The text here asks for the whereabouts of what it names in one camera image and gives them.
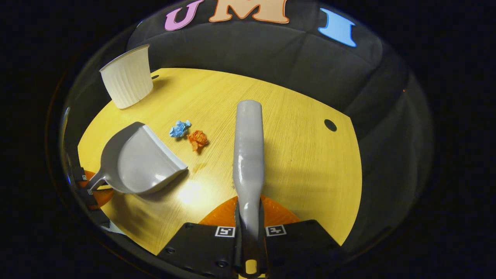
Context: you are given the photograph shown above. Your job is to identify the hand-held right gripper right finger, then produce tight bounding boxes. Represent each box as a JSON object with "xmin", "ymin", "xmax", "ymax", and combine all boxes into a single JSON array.
[{"xmin": 256, "ymin": 195, "xmax": 343, "ymax": 277}]

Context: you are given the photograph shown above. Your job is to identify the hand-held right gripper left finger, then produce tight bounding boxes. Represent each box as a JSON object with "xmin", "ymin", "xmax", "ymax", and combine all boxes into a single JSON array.
[{"xmin": 157, "ymin": 196, "xmax": 245, "ymax": 279}]

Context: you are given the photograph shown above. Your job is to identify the grey plastic dustpan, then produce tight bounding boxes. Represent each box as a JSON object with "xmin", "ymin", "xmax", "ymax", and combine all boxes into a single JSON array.
[{"xmin": 86, "ymin": 122, "xmax": 189, "ymax": 195}]

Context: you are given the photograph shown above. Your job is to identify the small grey broom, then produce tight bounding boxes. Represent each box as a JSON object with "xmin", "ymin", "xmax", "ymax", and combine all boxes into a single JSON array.
[{"xmin": 232, "ymin": 100, "xmax": 267, "ymax": 276}]

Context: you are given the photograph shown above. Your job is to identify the blue paper scrap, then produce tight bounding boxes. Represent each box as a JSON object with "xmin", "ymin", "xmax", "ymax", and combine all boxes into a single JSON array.
[{"xmin": 169, "ymin": 120, "xmax": 192, "ymax": 138}]

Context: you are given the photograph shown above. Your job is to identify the white ribbed garbage bin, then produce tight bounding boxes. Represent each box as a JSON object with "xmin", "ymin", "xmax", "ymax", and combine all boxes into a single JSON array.
[{"xmin": 99, "ymin": 44, "xmax": 154, "ymax": 110}]

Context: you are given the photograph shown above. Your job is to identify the orange paper scrap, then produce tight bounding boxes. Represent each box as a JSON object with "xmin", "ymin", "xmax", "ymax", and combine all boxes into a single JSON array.
[{"xmin": 188, "ymin": 130, "xmax": 210, "ymax": 152}]

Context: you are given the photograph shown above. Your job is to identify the wooden desktop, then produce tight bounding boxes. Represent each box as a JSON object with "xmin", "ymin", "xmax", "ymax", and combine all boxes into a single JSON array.
[{"xmin": 77, "ymin": 68, "xmax": 363, "ymax": 256}]

